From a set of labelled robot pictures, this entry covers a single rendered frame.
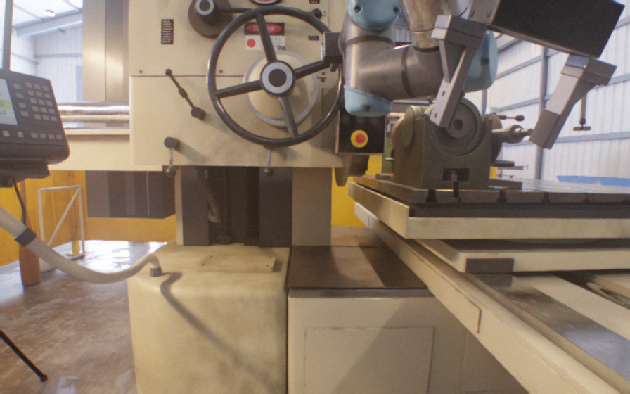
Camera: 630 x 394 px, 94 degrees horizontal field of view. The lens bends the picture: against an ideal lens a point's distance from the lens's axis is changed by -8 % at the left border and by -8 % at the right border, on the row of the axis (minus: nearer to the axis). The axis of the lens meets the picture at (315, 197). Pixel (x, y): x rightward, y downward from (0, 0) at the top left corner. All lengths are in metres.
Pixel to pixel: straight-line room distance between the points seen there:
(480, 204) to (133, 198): 1.71
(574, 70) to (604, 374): 0.55
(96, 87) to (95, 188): 0.56
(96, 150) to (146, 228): 2.43
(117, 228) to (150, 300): 2.80
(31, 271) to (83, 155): 2.03
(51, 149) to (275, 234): 1.16
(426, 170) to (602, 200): 0.65
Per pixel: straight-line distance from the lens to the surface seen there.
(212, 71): 0.92
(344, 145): 1.00
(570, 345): 0.84
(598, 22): 0.42
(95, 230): 4.31
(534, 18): 0.37
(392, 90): 0.49
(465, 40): 0.35
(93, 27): 2.23
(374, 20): 0.51
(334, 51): 0.68
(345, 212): 3.58
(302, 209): 1.77
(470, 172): 1.12
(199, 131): 1.16
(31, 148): 1.00
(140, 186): 1.99
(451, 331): 1.44
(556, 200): 1.29
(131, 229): 4.09
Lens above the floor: 1.08
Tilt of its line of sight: 6 degrees down
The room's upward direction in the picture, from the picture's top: 1 degrees clockwise
